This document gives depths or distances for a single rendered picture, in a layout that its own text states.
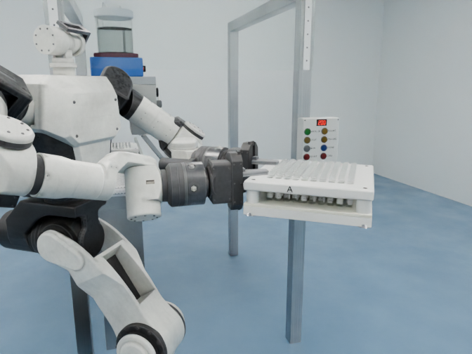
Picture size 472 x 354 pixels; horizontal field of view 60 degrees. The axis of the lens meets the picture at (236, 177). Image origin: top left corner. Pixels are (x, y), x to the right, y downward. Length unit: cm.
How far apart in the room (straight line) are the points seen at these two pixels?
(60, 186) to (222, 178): 30
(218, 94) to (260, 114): 60
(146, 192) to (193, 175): 9
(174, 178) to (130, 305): 45
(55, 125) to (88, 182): 30
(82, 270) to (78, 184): 44
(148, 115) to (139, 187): 53
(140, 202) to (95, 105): 37
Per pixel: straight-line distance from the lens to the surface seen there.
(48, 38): 109
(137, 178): 80
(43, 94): 101
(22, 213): 121
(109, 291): 114
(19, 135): 69
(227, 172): 82
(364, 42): 598
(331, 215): 79
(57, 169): 71
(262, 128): 533
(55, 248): 114
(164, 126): 130
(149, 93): 170
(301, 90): 181
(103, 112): 110
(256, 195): 81
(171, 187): 79
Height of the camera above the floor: 125
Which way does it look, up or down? 13 degrees down
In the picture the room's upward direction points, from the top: straight up
